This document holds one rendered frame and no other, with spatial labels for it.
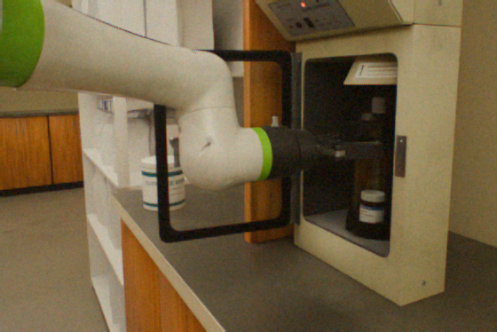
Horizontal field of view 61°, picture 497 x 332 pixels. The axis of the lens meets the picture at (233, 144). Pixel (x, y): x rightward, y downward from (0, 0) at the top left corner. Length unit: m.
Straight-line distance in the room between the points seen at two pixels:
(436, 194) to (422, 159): 0.08
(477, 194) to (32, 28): 1.04
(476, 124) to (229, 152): 0.71
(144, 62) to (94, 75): 0.08
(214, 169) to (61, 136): 4.94
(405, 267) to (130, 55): 0.56
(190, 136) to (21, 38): 0.29
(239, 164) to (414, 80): 0.31
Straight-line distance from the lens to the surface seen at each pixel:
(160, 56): 0.62
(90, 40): 0.54
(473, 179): 1.21
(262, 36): 0.99
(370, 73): 0.83
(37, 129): 5.52
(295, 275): 0.90
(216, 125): 0.66
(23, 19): 0.50
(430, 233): 0.83
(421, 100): 0.75
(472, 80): 1.20
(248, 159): 0.67
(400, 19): 0.72
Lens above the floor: 1.33
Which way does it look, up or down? 9 degrees down
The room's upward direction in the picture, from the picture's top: 1 degrees counter-clockwise
